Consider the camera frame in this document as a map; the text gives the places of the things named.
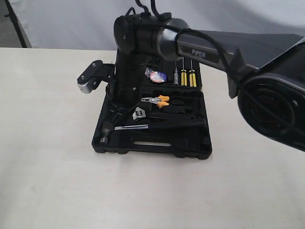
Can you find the yellow black screwdriver right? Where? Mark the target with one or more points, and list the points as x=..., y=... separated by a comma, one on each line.
x=192, y=75

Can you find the clear handle tester screwdriver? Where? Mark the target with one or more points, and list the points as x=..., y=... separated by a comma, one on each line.
x=175, y=75

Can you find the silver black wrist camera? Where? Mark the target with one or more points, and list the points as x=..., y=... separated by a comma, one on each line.
x=94, y=74

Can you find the adjustable wrench black handle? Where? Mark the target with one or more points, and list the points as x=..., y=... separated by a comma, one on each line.
x=141, y=116

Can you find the white backdrop cloth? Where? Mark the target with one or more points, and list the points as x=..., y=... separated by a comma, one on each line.
x=88, y=24

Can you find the steel claw hammer black grip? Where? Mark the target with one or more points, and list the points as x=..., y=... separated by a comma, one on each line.
x=164, y=125

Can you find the black plastic tool case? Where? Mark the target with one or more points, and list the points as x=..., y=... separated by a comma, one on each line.
x=185, y=100

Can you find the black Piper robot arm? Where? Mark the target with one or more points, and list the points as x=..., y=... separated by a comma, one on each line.
x=265, y=72

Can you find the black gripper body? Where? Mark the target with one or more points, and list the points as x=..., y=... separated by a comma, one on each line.
x=121, y=108

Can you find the yellow black screwdriver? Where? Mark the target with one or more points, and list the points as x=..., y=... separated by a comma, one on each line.
x=183, y=74
x=192, y=75

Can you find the orange handled pliers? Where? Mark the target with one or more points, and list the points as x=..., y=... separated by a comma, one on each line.
x=161, y=101

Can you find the black backdrop stand pole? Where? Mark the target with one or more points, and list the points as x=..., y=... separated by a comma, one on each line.
x=15, y=22

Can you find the insulating tape roll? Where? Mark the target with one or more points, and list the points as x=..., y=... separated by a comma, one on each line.
x=155, y=76

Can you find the yellow black screwdriver left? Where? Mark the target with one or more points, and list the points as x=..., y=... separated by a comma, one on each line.
x=183, y=74

